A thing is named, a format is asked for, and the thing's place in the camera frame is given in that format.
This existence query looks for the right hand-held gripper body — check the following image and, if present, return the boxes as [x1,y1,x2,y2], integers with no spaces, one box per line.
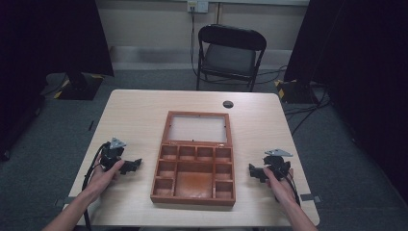
[262,147,294,181]

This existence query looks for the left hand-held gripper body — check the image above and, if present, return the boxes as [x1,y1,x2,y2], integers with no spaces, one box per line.
[99,137,130,173]

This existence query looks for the brown wooden compartment box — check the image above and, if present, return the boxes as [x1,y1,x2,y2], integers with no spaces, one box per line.
[149,110,237,207]

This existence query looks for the person's right hand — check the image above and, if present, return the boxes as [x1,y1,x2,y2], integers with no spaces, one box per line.
[263,167,298,207]

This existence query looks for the person's left hand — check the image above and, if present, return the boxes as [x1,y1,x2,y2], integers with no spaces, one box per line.
[84,156,126,202]

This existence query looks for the black stand base yellow stripes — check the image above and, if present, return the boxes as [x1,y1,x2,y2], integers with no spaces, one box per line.
[274,78,319,105]
[53,71,105,101]

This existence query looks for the black folding chair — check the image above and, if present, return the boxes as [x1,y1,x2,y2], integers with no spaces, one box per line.
[195,23,268,92]

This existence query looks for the dark curtain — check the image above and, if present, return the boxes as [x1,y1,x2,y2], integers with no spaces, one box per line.
[283,0,408,204]
[0,0,115,162]

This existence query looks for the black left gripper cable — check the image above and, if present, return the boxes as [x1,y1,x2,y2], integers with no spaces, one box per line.
[81,141,110,231]

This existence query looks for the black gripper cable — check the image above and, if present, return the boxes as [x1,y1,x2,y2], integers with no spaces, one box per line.
[81,141,110,231]
[274,168,302,207]

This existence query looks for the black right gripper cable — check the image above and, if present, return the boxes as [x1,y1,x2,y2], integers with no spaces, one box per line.
[274,168,302,207]

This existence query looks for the grey table edge bracket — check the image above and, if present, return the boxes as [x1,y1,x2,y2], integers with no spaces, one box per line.
[53,195,72,208]
[299,192,323,204]

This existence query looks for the black floor cables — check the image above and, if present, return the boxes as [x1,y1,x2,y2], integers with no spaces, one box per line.
[256,64,333,137]

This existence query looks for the black wall socket cable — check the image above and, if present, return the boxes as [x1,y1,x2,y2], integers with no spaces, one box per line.
[190,5,206,81]

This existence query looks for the white wall socket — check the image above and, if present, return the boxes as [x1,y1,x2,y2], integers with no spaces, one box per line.
[187,0,210,14]

